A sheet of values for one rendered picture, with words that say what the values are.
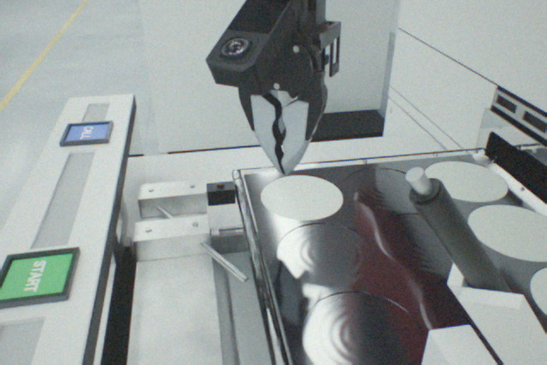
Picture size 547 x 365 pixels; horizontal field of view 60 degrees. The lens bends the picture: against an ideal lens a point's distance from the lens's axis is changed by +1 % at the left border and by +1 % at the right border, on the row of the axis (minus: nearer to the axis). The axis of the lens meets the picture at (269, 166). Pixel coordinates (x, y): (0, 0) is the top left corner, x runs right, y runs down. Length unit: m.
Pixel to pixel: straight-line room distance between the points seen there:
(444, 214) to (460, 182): 0.49
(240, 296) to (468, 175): 0.34
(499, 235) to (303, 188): 0.23
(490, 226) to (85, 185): 0.44
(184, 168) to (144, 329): 0.40
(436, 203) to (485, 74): 0.66
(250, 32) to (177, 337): 0.27
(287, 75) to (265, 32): 0.07
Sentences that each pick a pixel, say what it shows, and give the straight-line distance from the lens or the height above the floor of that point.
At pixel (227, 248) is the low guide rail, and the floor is 0.83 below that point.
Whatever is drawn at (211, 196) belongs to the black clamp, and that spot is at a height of 0.90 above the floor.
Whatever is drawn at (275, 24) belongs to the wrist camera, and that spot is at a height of 1.13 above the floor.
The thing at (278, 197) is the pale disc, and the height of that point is 0.90.
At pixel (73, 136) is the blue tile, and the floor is 0.96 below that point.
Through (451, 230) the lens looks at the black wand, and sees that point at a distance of 0.17.
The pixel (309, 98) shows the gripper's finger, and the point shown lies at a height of 1.05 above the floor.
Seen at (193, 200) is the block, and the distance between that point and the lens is 0.59.
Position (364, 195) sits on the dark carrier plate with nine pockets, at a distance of 0.60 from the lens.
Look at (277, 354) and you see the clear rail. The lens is 0.41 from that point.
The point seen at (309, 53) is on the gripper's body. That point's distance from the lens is 0.44.
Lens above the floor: 1.22
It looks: 30 degrees down
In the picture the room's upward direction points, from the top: straight up
